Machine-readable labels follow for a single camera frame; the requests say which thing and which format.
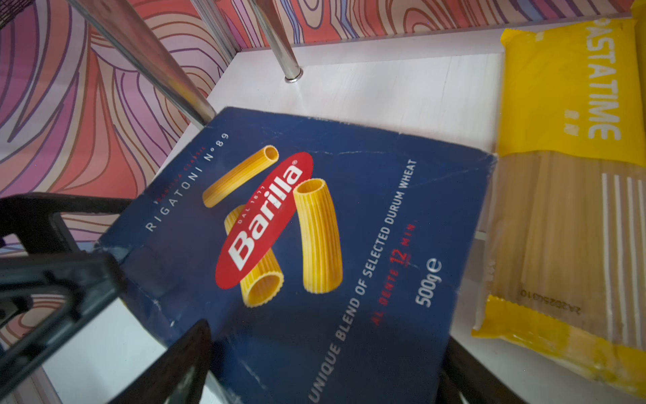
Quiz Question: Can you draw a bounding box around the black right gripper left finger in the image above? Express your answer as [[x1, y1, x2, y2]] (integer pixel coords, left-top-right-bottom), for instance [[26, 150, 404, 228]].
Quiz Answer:
[[111, 319, 212, 403]]

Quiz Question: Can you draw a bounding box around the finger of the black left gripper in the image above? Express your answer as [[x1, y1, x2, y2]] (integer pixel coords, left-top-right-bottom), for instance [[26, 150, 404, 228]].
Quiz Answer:
[[1, 252, 126, 397], [1, 193, 133, 254]]

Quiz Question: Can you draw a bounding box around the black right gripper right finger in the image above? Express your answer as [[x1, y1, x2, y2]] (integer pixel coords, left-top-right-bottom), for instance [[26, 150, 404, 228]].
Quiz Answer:
[[436, 337, 525, 404]]

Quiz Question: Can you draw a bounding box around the yellow Pastatime spaghetti bag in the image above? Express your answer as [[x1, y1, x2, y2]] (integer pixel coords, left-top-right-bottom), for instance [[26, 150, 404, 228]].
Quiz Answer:
[[472, 19, 645, 397], [631, 0, 646, 115]]

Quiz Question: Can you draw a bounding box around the blue Barilla rigatoni box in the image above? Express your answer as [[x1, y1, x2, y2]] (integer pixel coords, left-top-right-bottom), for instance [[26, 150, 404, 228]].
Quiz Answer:
[[96, 108, 497, 403]]

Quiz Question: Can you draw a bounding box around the white two-tier shelf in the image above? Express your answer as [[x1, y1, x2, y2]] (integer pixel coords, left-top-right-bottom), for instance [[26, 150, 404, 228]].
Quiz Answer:
[[65, 0, 646, 243]]

